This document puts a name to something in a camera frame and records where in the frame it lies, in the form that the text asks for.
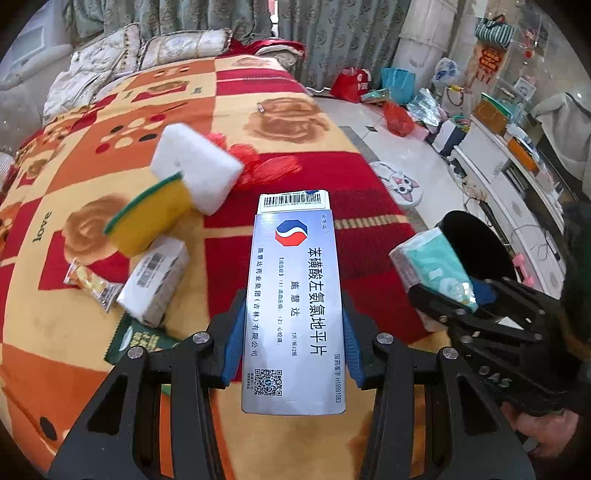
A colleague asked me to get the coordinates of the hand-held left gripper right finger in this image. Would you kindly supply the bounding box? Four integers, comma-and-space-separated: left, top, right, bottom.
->
342, 294, 533, 480

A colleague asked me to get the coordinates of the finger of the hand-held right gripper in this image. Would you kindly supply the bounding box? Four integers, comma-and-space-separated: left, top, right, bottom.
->
471, 278, 550, 317
409, 282, 478, 324

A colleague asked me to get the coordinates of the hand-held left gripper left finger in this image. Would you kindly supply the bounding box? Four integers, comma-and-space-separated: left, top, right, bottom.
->
48, 287, 249, 480

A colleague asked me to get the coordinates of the teal tissue pack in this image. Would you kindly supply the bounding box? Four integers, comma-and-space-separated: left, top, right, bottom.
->
389, 229, 481, 312

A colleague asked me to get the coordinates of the black trash bin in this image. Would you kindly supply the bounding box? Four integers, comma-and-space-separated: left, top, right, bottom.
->
436, 210, 515, 296

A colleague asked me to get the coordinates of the blue and white medicine box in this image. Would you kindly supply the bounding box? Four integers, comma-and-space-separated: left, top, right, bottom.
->
241, 188, 347, 415

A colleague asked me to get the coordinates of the white barcode box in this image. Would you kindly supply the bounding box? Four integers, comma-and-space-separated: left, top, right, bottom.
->
116, 235, 190, 328

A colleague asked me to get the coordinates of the green packet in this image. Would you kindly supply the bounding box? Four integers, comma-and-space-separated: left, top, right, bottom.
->
105, 315, 181, 365

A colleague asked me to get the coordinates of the yellow and green sponge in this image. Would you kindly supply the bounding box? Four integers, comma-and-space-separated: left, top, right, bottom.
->
102, 172, 195, 257

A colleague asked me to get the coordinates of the clear snack packet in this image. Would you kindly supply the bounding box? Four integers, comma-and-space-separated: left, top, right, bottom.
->
64, 258, 123, 312

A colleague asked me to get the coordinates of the red mesh bag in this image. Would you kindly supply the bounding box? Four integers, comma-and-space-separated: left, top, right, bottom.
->
203, 131, 301, 190

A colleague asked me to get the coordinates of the white sponge block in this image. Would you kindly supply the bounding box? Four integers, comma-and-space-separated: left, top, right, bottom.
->
151, 124, 245, 217

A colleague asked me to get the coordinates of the person's right hand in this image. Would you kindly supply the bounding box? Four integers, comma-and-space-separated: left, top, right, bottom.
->
501, 401, 581, 459

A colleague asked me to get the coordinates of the pink dumbbell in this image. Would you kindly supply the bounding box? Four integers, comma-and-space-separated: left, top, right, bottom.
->
513, 254, 536, 284

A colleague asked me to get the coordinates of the white tv cabinet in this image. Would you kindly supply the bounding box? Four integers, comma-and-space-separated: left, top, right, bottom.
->
450, 117, 568, 278

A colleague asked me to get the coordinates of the cat print stool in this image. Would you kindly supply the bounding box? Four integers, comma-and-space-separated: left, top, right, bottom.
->
369, 161, 423, 204

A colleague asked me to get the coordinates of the orange box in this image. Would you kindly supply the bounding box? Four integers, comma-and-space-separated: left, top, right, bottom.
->
508, 137, 536, 169

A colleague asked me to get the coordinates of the dark navy bag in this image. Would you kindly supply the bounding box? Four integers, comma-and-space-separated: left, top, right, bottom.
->
434, 122, 467, 155

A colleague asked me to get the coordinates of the brown paper bag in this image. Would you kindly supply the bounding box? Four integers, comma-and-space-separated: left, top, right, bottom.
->
473, 92, 509, 134

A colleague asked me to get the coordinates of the grey coat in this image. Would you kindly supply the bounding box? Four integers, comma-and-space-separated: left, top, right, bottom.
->
531, 90, 591, 158

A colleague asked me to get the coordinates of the red plastic bag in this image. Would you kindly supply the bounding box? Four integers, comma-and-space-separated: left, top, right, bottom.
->
383, 102, 415, 137

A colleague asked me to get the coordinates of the silver foil bag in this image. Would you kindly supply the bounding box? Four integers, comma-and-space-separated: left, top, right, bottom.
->
409, 88, 441, 127

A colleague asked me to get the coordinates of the white plastic bag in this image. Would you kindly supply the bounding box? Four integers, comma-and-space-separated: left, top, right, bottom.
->
434, 58, 465, 88

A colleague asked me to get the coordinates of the blue shopping bag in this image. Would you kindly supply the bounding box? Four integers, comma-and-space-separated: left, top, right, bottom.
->
381, 68, 416, 104

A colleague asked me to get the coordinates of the red hanging knot ornament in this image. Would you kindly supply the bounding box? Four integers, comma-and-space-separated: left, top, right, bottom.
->
478, 46, 504, 84

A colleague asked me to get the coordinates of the red shopping bag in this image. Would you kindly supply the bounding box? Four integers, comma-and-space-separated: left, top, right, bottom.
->
330, 67, 372, 103

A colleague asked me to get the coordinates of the lace covered air conditioner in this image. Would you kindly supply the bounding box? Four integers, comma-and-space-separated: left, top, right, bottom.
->
392, 0, 476, 97

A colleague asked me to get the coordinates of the striped tote bag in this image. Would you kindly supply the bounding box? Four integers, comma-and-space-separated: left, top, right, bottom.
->
475, 15, 514, 49

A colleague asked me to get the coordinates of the white quilt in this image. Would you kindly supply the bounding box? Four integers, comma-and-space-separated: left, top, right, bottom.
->
44, 69, 114, 123

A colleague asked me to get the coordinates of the red cloth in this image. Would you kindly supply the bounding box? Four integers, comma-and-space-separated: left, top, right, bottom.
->
228, 39, 305, 62

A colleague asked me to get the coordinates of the green patterned curtain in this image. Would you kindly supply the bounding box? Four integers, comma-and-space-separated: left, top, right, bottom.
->
277, 0, 411, 93
69, 0, 273, 42

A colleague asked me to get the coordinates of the cream patterned square pillow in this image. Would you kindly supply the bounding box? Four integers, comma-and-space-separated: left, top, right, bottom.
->
69, 23, 141, 77

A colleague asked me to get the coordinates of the grey sofa backrest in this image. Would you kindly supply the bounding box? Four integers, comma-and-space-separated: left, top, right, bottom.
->
0, 44, 72, 148

